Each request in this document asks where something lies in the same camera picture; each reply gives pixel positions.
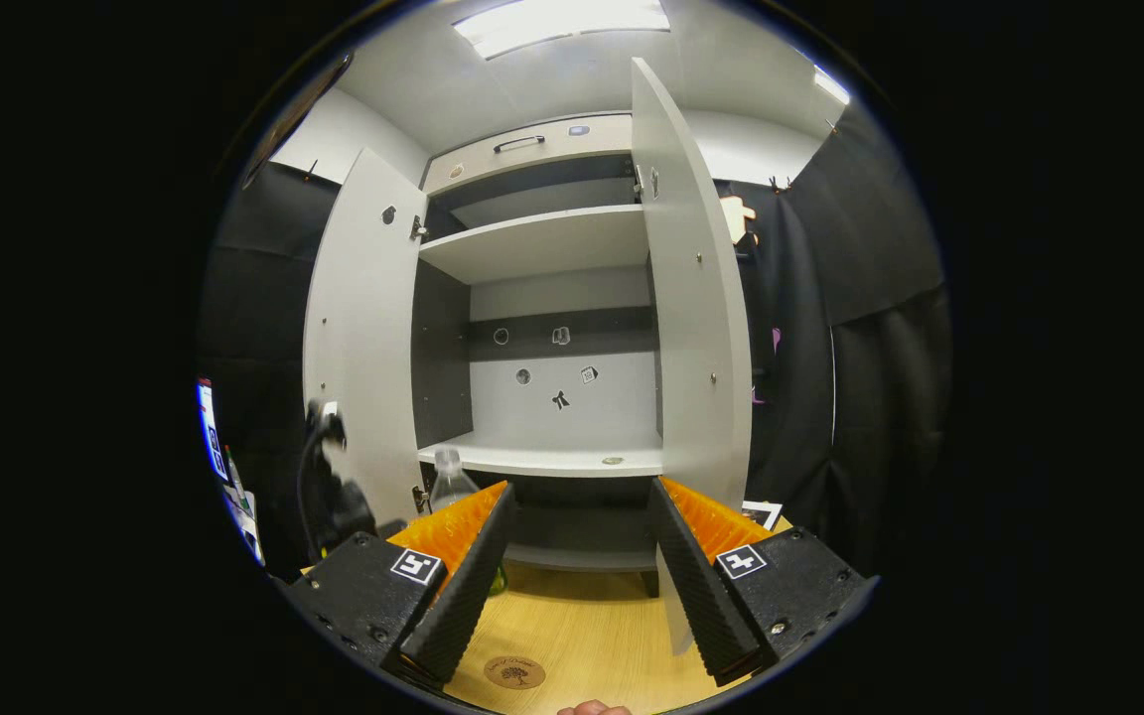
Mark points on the grey cabinet drawer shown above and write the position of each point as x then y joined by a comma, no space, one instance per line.
562,149

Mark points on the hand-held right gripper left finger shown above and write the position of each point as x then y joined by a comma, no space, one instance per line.
463,586

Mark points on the grey cabinet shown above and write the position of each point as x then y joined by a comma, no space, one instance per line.
542,243

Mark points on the round brown coaster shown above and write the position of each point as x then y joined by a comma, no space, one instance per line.
514,672

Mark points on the grey cabinet door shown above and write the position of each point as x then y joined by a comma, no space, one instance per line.
363,338
691,298

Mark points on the computer screen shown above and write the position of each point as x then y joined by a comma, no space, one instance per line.
212,427

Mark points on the small ceiling light panel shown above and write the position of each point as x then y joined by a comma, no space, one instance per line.
830,84

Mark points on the black backdrop cloth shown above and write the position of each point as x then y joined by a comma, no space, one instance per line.
880,298

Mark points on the large ceiling light panel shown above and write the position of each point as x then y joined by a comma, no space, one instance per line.
562,22

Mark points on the green label plastic bottle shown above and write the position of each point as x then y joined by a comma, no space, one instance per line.
450,482

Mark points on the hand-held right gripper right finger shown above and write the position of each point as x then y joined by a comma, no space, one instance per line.
701,586

